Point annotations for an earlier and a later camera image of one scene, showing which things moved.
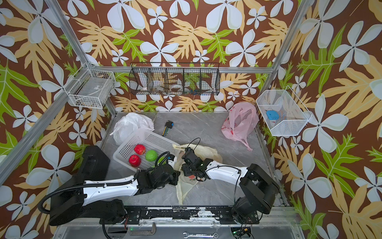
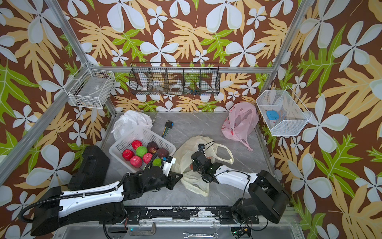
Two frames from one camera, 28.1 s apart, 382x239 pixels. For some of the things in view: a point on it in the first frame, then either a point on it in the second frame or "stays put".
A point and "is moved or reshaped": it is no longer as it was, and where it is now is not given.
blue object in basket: [272, 115] stays put
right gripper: [184, 168] -> [194, 166]
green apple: [151, 155] -> [141, 150]
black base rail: [222, 214] stays put
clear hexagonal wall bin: [284, 114] stays put
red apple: [140, 149] -> [136, 144]
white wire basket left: [89, 87] stays put
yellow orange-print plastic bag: [186, 182] is moved or reshaped
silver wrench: [214, 235] stays put
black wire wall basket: [172, 78] stays put
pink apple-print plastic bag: [242, 120] stays put
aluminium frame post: [302, 7] stays put
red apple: [135, 160] -> [128, 154]
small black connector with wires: [169, 124] stays put
